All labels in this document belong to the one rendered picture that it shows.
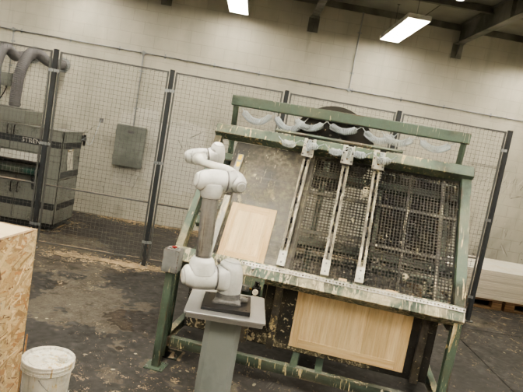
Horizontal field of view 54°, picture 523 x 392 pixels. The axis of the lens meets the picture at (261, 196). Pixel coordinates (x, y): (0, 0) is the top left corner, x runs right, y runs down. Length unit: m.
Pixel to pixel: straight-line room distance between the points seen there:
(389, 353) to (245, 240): 1.42
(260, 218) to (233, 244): 0.31
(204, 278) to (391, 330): 1.65
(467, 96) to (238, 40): 4.06
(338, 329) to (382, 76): 5.85
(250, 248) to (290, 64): 5.45
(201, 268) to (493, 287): 5.58
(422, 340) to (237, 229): 1.65
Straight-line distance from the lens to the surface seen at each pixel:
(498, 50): 9.93
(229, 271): 3.23
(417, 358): 4.23
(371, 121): 4.78
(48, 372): 3.25
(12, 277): 2.50
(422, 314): 3.90
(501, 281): 8.07
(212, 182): 3.07
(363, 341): 4.20
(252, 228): 4.07
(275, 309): 4.12
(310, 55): 9.04
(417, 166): 4.39
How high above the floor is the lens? 1.85
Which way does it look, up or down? 7 degrees down
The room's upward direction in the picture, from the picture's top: 10 degrees clockwise
